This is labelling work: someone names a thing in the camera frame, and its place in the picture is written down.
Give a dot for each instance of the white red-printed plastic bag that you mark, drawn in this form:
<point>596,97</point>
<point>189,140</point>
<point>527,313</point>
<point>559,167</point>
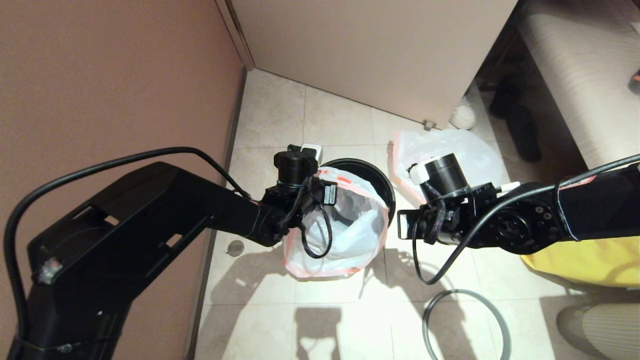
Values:
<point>360,235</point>

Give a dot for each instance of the grey door frame strip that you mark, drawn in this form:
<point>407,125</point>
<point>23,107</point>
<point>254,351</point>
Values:
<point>235,31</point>

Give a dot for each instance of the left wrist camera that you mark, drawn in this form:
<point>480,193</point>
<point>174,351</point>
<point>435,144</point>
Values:
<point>310,150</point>

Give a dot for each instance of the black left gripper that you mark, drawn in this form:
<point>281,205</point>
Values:
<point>300,205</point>

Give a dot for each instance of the small metal cabinet foot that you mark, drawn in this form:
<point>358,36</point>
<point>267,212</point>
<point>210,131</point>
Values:
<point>429,125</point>

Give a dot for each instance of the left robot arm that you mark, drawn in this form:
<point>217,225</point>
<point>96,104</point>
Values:
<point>125,240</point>

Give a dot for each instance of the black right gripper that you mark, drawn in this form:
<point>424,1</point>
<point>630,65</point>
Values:
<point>415,225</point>

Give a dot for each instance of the ribbed cream vase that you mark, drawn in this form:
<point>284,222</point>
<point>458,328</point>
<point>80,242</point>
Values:
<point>605,330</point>

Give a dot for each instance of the black round trash bin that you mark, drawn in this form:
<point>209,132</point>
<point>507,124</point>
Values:
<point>370,175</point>

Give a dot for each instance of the yellow fabric bag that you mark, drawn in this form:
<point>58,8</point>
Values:
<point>600,260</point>

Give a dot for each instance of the red black object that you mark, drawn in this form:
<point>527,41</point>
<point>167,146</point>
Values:
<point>635,81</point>

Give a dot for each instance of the round metal floor disc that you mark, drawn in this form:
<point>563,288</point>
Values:
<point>235,248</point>

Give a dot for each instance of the white cabinet door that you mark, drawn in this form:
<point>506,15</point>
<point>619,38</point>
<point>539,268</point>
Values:
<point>375,50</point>

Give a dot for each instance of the beige woodgrain table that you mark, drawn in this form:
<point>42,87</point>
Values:
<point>590,75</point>

